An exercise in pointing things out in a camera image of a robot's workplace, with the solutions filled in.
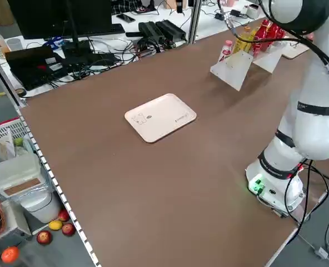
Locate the red Coca-Cola bottle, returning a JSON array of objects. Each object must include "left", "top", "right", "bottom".
[
  {"left": 271, "top": 24, "right": 287, "bottom": 45},
  {"left": 252, "top": 27, "right": 268, "bottom": 53},
  {"left": 260, "top": 18, "right": 275, "bottom": 42}
]

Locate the clear acrylic two-level shelf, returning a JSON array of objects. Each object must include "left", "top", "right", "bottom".
[{"left": 210, "top": 41, "right": 283, "bottom": 92}]

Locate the yellow pear drink bottle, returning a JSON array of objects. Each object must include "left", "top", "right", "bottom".
[
  {"left": 245, "top": 26, "right": 259, "bottom": 43},
  {"left": 232, "top": 32, "right": 252, "bottom": 55}
]

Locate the white bottle pink cap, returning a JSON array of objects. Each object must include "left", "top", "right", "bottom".
[{"left": 218, "top": 39, "right": 233, "bottom": 63}]

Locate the black power adapter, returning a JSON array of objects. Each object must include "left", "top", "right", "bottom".
[
  {"left": 155, "top": 19, "right": 187, "bottom": 41},
  {"left": 138, "top": 22, "right": 166, "bottom": 43}
]

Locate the black smartphone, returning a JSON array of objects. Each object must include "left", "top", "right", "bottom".
[{"left": 116, "top": 13, "right": 136, "bottom": 23}]

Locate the black laptop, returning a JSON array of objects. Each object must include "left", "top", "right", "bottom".
[{"left": 4, "top": 46, "right": 68, "bottom": 91}]

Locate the white plastic bin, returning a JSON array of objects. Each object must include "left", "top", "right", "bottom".
[{"left": 0, "top": 151, "right": 61, "bottom": 224}]

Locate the white basket red rim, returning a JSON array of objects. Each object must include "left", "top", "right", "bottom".
[{"left": 0, "top": 116, "right": 29, "bottom": 165}]

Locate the black computer monitor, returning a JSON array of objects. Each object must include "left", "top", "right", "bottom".
[{"left": 7, "top": 0, "right": 113, "bottom": 40}]

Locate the white cup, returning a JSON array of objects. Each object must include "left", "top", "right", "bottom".
[{"left": 6, "top": 38, "right": 22, "bottom": 52}]

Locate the orange fruit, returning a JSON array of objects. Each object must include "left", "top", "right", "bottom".
[{"left": 1, "top": 246, "right": 21, "bottom": 264}]

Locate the aluminium frame post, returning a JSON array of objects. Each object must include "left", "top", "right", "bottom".
[{"left": 188, "top": 0, "right": 202, "bottom": 44}]

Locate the aluminium table edge rail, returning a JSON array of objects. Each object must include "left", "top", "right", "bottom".
[{"left": 0, "top": 44, "right": 102, "bottom": 267}]

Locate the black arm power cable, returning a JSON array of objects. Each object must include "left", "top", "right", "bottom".
[{"left": 285, "top": 160, "right": 329, "bottom": 226}]

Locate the black arm wrist cable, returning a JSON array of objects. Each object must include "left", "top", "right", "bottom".
[{"left": 217, "top": 0, "right": 329, "bottom": 117}]

